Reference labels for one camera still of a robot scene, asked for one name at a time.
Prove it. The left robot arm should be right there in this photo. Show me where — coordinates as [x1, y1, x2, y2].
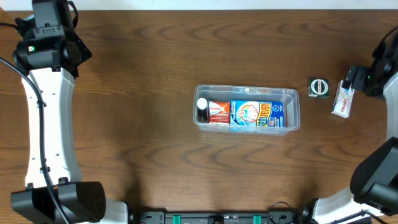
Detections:
[11, 0, 129, 223]

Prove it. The black bottle white cap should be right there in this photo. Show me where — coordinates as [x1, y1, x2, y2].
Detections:
[197, 98, 208, 123]

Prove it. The clear plastic container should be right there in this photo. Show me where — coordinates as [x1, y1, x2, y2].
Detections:
[193, 85, 301, 135]

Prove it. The red Panadol box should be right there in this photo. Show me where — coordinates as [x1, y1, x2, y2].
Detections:
[208, 101, 230, 124]

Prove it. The left black cable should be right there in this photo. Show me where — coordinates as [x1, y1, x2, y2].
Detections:
[0, 0, 78, 224]

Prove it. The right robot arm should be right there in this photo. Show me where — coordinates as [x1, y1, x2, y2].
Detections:
[297, 28, 397, 223]

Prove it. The blue Kool Fever box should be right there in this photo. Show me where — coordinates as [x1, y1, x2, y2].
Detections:
[230, 100, 285, 128]

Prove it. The white Panadol box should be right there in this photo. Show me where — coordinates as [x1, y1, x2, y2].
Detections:
[331, 80, 354, 118]

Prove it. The black mounting rail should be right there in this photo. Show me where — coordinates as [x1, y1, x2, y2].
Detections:
[128, 210, 303, 224]

